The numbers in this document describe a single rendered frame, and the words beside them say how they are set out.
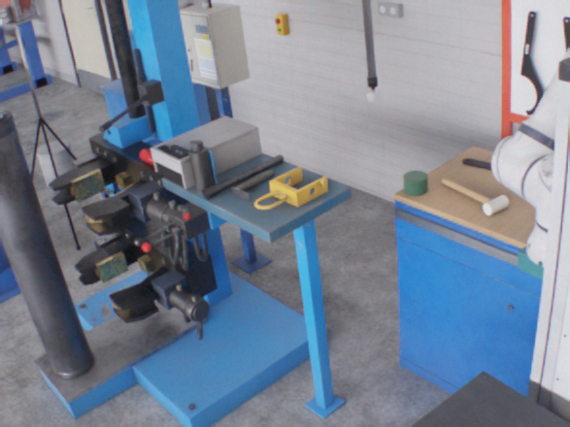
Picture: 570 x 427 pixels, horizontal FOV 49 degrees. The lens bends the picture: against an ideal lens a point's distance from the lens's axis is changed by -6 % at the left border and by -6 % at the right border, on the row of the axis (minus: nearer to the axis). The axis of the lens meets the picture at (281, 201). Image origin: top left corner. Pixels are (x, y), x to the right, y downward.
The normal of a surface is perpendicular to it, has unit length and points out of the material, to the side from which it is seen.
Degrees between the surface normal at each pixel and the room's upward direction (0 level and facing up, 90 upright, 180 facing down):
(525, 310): 90
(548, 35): 90
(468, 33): 90
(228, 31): 90
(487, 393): 0
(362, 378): 0
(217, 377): 0
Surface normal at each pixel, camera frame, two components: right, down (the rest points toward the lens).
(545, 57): -0.75, 0.39
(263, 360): -0.12, -0.87
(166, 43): 0.65, 0.29
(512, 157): -0.82, -0.30
